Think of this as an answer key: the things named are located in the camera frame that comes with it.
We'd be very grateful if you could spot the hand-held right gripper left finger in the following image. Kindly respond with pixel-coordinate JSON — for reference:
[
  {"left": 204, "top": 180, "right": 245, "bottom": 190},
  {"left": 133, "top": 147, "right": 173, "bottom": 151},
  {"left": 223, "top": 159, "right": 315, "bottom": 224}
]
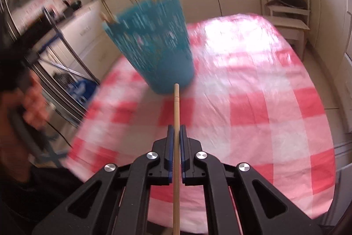
[{"left": 32, "top": 126, "right": 175, "bottom": 235}]

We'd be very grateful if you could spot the white wooden shelf unit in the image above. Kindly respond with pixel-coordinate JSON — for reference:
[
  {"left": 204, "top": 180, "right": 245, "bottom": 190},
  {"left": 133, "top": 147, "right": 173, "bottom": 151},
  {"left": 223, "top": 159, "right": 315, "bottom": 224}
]
[{"left": 258, "top": 0, "right": 311, "bottom": 59}]

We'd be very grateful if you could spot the metal rack frame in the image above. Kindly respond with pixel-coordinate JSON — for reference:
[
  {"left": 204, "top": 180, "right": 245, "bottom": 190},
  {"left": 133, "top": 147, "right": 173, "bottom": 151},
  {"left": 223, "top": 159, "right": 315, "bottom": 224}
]
[{"left": 27, "top": 6, "right": 101, "bottom": 128}]

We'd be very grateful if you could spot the person's dark clothing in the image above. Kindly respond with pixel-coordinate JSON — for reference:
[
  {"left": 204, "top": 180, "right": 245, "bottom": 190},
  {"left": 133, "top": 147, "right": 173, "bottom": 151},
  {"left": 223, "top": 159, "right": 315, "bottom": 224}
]
[{"left": 0, "top": 163, "right": 88, "bottom": 235}]

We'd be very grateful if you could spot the blue perforated plastic basket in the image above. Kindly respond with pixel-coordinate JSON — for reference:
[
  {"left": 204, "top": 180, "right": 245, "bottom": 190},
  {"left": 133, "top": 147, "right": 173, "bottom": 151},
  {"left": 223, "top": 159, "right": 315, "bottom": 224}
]
[{"left": 102, "top": 0, "right": 194, "bottom": 95}]

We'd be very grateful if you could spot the blue white bag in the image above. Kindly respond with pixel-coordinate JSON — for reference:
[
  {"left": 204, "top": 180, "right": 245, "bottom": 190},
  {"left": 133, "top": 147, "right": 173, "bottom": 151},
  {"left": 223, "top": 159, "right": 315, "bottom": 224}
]
[{"left": 66, "top": 78, "right": 99, "bottom": 109}]

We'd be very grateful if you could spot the group of wooden chopsticks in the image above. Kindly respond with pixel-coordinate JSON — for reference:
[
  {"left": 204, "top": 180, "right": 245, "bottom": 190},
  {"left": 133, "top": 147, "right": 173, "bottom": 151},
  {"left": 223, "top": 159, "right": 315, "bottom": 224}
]
[{"left": 100, "top": 0, "right": 165, "bottom": 26}]

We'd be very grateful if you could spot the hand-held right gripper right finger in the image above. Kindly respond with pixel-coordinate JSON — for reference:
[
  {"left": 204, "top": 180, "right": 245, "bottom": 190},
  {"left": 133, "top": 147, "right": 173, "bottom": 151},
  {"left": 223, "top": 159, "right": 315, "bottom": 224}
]
[{"left": 179, "top": 126, "right": 322, "bottom": 235}]

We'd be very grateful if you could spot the person's left hand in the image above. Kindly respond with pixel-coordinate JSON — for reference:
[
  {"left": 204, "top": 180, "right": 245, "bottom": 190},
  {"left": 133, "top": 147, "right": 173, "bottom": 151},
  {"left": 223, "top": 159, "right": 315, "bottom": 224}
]
[{"left": 20, "top": 78, "right": 53, "bottom": 131}]

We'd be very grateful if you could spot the black cable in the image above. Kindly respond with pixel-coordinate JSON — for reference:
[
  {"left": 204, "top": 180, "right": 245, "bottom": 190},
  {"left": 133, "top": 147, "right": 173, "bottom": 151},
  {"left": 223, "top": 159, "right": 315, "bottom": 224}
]
[{"left": 45, "top": 119, "right": 73, "bottom": 149}]

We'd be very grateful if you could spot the red white checked tablecloth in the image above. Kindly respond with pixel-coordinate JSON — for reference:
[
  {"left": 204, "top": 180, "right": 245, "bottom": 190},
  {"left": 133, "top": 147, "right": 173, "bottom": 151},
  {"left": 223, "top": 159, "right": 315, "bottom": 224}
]
[{"left": 66, "top": 13, "right": 337, "bottom": 227}]

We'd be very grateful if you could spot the black frying pan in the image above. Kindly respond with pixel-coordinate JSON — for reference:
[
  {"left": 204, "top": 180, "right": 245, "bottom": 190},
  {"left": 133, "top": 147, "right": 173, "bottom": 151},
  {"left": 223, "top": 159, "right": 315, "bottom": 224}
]
[{"left": 63, "top": 0, "right": 83, "bottom": 15}]

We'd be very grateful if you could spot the single wooden chopstick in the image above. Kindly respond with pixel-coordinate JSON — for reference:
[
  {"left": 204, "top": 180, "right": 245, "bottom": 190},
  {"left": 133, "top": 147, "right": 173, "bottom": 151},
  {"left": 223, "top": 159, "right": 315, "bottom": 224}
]
[{"left": 173, "top": 83, "right": 180, "bottom": 235}]

